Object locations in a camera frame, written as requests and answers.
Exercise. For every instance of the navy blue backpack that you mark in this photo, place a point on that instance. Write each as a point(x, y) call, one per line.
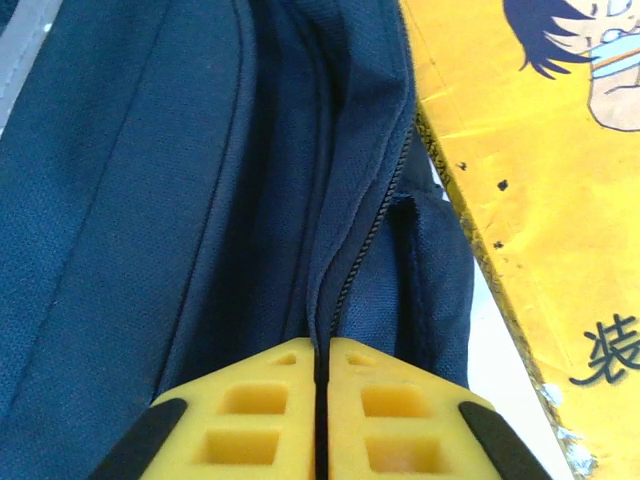
point(175, 175)

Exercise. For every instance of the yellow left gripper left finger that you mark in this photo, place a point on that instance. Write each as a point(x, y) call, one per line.
point(250, 400)

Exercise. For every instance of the yellow cartoon cover book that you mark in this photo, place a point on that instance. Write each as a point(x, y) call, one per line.
point(550, 200)

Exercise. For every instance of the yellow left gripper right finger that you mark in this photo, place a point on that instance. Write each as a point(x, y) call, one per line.
point(400, 400)

